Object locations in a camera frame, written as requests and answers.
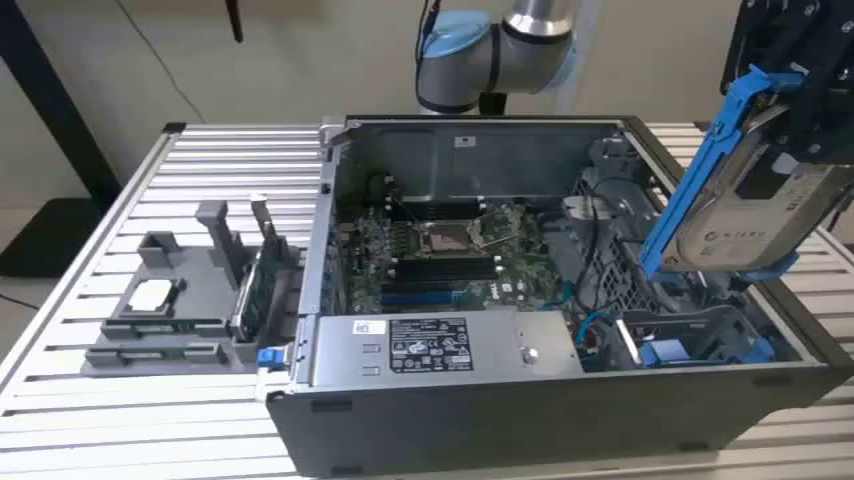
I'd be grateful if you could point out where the blue disk carrier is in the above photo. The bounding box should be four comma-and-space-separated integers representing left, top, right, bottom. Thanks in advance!
637, 339, 780, 370

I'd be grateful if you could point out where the silver power supply unit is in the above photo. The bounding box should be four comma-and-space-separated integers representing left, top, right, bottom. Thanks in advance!
310, 312, 586, 389

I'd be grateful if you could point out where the blue wire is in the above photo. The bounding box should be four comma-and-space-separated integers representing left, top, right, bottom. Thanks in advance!
558, 281, 606, 359

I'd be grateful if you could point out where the hard disk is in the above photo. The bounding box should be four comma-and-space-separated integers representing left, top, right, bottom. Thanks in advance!
638, 64, 854, 286

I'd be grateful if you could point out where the metal socket cover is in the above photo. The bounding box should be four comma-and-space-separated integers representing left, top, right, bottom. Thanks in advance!
470, 207, 527, 246

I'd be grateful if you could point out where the black RAM slot bank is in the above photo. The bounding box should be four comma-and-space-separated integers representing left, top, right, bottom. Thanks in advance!
391, 256, 503, 282

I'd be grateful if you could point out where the CPU socket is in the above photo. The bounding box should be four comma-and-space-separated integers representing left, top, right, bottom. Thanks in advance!
417, 222, 486, 259

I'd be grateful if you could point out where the thin black wall cable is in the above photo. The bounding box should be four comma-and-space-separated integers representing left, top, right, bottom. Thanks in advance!
112, 0, 207, 124

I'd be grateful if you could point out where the black slanted pole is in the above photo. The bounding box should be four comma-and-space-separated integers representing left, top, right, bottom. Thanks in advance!
0, 0, 123, 202

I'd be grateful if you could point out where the silver CPU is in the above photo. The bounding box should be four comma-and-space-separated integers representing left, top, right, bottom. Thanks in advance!
127, 281, 179, 311

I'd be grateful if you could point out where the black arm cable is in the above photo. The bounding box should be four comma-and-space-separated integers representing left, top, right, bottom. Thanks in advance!
415, 0, 443, 66

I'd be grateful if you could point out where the black wire loop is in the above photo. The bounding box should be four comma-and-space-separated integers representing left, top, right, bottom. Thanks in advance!
571, 177, 643, 312

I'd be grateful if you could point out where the black open PC case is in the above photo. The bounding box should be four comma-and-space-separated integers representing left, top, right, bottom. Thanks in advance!
256, 113, 854, 479

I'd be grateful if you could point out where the grey parts rack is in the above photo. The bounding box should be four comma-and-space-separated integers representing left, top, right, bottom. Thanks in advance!
79, 199, 309, 376

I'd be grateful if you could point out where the black flat base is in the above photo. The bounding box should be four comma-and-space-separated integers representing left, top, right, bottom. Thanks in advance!
0, 197, 112, 279

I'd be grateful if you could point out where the metal disk bay cage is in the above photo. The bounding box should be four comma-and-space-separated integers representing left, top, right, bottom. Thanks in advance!
566, 137, 780, 371

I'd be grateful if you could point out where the grey wrapped wire bundle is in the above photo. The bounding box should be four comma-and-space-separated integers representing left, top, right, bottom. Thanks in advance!
562, 196, 614, 222

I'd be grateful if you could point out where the black antenna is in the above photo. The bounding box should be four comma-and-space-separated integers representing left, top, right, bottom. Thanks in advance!
224, 0, 247, 45

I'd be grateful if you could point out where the blue expansion slot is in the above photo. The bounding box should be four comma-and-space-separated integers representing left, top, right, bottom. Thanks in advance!
379, 293, 463, 307

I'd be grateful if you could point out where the green graphics card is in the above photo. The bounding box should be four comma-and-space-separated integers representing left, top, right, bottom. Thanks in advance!
230, 193, 292, 346

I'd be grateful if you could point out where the green motherboard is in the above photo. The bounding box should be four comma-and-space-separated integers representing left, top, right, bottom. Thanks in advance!
333, 199, 575, 316

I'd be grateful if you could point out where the green RAM stick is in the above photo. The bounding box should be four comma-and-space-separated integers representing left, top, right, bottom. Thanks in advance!
123, 322, 222, 335
114, 349, 196, 361

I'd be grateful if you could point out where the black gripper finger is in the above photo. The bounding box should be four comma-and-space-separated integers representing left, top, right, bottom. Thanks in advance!
737, 59, 854, 201
719, 29, 760, 96

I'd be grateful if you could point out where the thin metal locking lever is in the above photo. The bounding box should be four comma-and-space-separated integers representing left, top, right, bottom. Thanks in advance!
389, 191, 423, 225

